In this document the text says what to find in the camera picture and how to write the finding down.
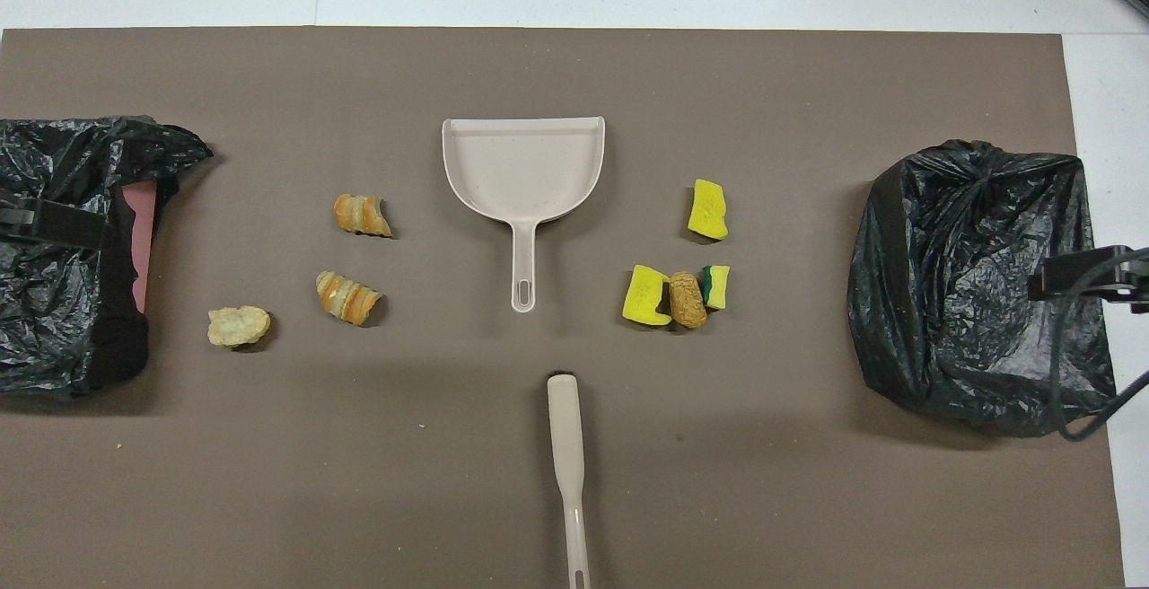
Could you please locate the green and yellow sponge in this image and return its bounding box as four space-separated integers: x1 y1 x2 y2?
701 265 732 312

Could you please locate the crumpled black trash bag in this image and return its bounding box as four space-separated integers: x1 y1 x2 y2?
846 139 1118 439

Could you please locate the brown potato-shaped lump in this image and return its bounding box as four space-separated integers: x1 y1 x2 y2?
669 270 709 330

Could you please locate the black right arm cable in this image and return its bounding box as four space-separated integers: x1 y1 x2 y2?
1048 248 1149 442

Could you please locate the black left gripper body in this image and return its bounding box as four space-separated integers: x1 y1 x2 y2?
0 198 39 244

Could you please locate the pale bread chunk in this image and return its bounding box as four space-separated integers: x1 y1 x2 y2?
207 305 272 349

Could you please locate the orange striped croissant piece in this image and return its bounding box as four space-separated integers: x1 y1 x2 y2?
315 270 384 327
333 193 394 239

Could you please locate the pink bin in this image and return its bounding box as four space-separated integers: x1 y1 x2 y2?
121 180 158 313

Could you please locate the yellow sponge piece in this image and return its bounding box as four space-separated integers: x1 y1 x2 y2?
688 179 730 242
622 264 672 328

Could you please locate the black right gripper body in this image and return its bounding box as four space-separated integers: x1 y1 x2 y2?
1106 277 1149 314

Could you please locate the black bag on pink bin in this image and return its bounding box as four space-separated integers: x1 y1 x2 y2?
0 115 215 395

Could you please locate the large brown table mat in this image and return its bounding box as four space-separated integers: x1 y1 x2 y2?
0 26 1126 589

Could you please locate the beige plastic dustpan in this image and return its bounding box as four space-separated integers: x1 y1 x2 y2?
441 116 607 314

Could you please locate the beige hand brush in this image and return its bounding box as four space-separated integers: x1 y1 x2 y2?
546 372 593 589

